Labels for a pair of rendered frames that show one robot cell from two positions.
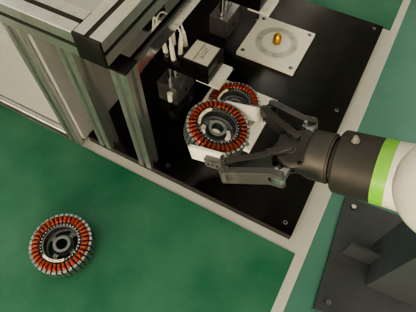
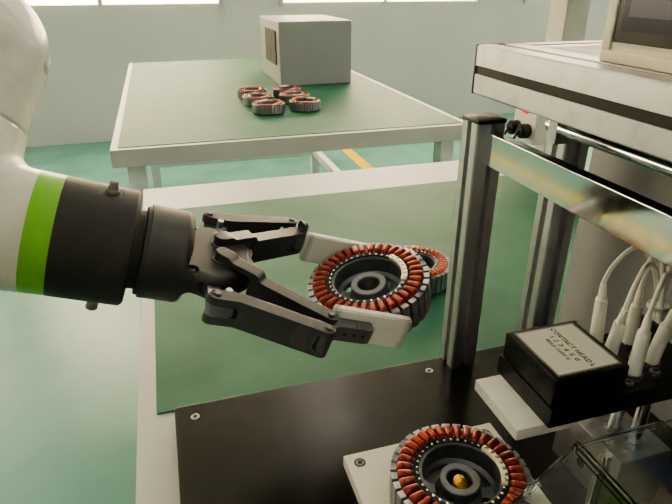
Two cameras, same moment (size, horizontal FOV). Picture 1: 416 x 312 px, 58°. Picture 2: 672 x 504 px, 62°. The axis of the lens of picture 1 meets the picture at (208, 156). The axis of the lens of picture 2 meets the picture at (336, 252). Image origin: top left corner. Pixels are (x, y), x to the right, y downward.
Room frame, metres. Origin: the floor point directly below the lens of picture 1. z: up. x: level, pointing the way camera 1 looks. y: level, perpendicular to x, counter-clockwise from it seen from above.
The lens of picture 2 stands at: (0.67, -0.36, 1.17)
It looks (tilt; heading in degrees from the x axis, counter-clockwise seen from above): 26 degrees down; 135
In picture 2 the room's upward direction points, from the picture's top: straight up
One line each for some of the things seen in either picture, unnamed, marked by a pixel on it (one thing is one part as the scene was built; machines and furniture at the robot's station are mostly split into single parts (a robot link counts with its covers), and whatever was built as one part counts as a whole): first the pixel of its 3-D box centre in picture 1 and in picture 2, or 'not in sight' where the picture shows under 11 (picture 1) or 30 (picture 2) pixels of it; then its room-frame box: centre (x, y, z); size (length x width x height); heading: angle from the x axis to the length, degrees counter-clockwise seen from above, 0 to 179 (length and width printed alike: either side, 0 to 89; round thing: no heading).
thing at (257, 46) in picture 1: (276, 44); not in sight; (0.72, -0.17, 0.78); 0.15 x 0.15 x 0.01; 62
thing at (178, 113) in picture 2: not in sight; (259, 167); (-1.39, 1.19, 0.37); 1.85 x 1.10 x 0.75; 152
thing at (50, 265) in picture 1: (62, 244); (413, 269); (0.21, 0.27, 0.77); 0.11 x 0.11 x 0.04
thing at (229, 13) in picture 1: (225, 18); not in sight; (0.78, -0.04, 0.80); 0.08 x 0.05 x 0.06; 152
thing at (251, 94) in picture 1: (233, 106); (459, 485); (0.50, -0.06, 0.80); 0.11 x 0.11 x 0.04
